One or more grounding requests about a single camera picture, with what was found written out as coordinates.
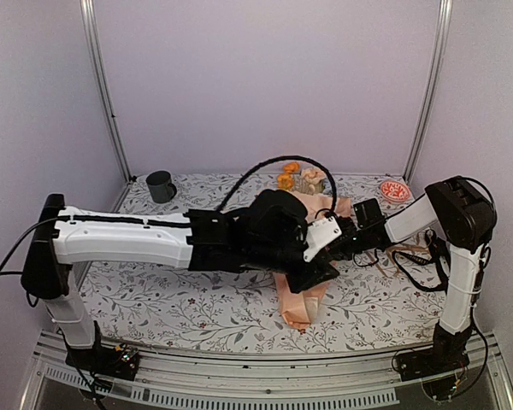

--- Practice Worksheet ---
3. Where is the peach wrapping paper sheet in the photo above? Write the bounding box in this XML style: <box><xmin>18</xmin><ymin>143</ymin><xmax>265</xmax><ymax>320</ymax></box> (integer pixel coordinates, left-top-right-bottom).
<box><xmin>274</xmin><ymin>191</ymin><xmax>332</xmax><ymax>333</ymax></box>

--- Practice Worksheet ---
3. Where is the black printed ribbon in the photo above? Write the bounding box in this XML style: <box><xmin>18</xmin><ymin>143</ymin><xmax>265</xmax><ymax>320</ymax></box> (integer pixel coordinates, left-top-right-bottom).
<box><xmin>393</xmin><ymin>229</ymin><xmax>451</xmax><ymax>293</ymax></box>

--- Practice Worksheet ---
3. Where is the orange fake flower stem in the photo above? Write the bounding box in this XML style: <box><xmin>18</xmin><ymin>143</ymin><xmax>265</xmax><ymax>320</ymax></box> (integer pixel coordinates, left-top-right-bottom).
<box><xmin>275</xmin><ymin>161</ymin><xmax>326</xmax><ymax>196</ymax></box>

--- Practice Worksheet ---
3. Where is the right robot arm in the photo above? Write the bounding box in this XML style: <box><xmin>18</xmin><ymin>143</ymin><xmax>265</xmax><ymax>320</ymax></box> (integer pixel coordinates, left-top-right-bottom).
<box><xmin>328</xmin><ymin>175</ymin><xmax>498</xmax><ymax>372</ymax></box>

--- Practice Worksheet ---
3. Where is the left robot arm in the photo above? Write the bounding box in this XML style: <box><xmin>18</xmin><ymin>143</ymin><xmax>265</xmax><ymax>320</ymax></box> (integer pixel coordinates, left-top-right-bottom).
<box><xmin>20</xmin><ymin>190</ymin><xmax>341</xmax><ymax>371</ymax></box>

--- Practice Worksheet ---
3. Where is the tan ribbon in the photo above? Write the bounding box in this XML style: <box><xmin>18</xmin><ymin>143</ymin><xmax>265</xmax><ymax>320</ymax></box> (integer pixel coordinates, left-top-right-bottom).
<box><xmin>361</xmin><ymin>242</ymin><xmax>430</xmax><ymax>278</ymax></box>

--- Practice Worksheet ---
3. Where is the red patterned small dish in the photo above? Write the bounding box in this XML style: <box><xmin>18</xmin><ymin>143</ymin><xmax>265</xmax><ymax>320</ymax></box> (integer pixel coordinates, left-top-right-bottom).
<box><xmin>380</xmin><ymin>179</ymin><xmax>411</xmax><ymax>203</ymax></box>

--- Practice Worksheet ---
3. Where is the dark grey mug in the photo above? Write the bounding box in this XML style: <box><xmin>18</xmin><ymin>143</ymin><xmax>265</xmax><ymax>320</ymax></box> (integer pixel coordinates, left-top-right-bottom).
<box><xmin>145</xmin><ymin>170</ymin><xmax>177</xmax><ymax>204</ymax></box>

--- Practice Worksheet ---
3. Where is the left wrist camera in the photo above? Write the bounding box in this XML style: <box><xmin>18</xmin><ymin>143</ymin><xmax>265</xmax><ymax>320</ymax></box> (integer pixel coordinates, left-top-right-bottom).
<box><xmin>303</xmin><ymin>216</ymin><xmax>341</xmax><ymax>262</ymax></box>

